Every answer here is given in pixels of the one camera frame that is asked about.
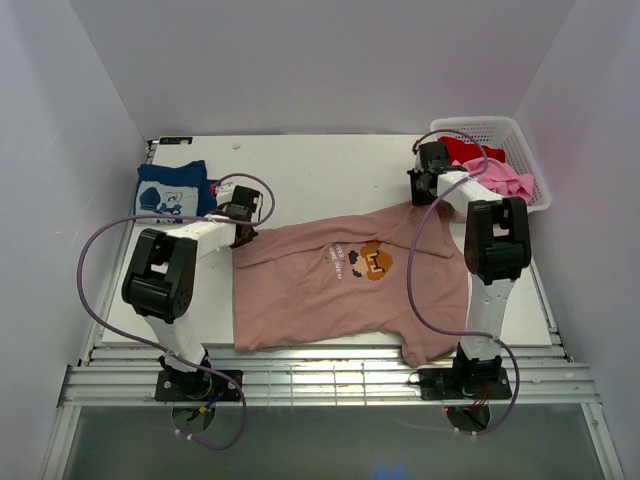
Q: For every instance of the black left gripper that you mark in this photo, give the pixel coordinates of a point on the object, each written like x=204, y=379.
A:
x=253, y=234

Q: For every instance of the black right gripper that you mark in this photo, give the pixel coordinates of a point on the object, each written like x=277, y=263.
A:
x=418, y=199

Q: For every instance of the dusty pink printed t-shirt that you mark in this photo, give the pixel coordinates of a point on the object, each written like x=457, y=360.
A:
x=395, y=271

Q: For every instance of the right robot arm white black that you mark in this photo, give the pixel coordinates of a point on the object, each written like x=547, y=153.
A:
x=496, y=251

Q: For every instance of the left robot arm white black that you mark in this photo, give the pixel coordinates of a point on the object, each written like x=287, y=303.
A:
x=159, y=281

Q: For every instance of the red t-shirt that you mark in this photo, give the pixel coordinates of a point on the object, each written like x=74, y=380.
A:
x=462, y=152

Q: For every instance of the folded blue printed t-shirt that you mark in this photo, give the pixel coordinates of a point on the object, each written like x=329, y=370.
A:
x=172, y=193

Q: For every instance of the bright pink t-shirt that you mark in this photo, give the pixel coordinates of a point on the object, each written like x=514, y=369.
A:
x=502, y=179

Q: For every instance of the white plastic laundry basket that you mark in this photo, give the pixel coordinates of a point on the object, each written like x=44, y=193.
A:
x=504, y=133

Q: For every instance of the small blue label sticker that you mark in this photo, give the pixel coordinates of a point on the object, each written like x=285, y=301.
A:
x=174, y=140

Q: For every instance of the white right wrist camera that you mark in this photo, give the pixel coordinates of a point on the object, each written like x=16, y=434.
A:
x=421, y=157

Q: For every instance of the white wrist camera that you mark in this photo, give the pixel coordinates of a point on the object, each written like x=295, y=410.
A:
x=421, y=157
x=223, y=193

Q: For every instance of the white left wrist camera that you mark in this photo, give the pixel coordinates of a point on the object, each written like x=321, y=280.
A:
x=223, y=193

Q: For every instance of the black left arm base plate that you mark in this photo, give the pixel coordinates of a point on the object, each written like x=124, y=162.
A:
x=220, y=385

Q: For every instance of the aluminium table frame rails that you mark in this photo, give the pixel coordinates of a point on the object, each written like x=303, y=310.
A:
x=318, y=376

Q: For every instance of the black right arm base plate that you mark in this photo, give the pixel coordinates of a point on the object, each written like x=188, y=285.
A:
x=440, y=384

